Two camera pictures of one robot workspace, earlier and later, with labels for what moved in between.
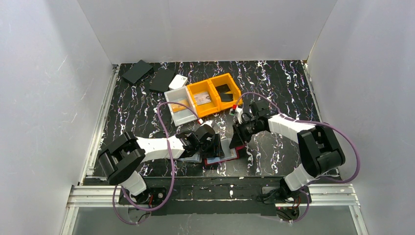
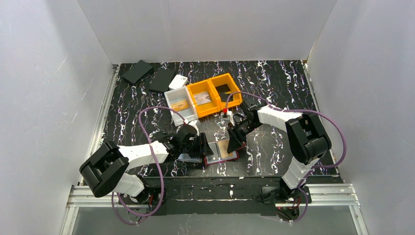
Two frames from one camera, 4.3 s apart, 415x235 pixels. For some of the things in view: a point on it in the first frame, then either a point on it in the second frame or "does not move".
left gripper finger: x=219 y=152 -> x=205 y=148
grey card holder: x=196 y=158 does not move
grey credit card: x=226 y=97 does not move
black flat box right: x=161 y=79 does not move
